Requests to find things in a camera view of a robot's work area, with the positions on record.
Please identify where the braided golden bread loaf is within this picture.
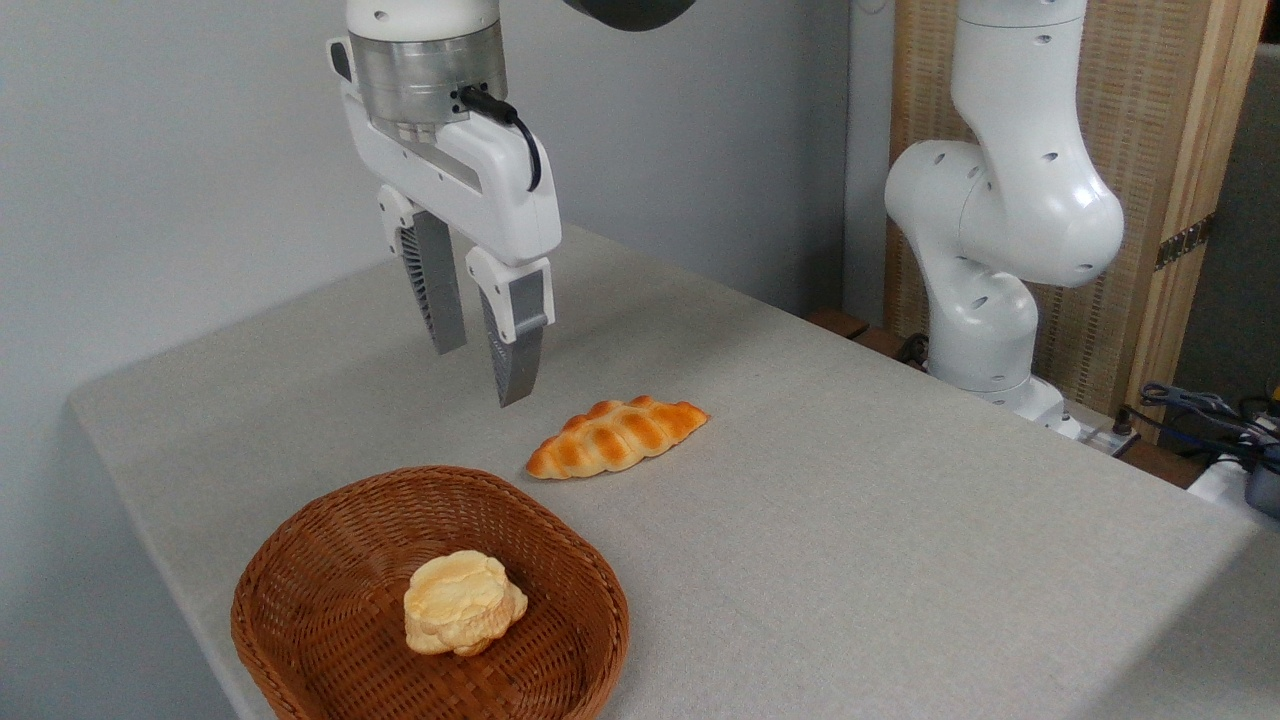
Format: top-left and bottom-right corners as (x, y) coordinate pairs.
(526, 395), (710, 481)

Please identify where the pale round bread bun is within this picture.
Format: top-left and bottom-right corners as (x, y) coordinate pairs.
(403, 550), (529, 658)

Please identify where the woven wooden folding screen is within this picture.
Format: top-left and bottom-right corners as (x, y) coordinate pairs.
(885, 0), (1269, 441)

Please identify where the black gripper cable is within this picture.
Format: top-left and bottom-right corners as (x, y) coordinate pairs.
(458, 86), (543, 192)

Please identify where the metal screen hinge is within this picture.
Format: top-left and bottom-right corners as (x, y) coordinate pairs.
(1155, 213), (1218, 272)

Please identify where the grey tablecloth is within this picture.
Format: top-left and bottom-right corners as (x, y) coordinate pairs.
(68, 222), (1280, 720)

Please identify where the brown wicker basket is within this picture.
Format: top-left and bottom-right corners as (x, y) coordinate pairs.
(230, 465), (631, 720)

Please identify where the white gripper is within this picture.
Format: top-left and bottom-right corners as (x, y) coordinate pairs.
(327, 38), (563, 408)

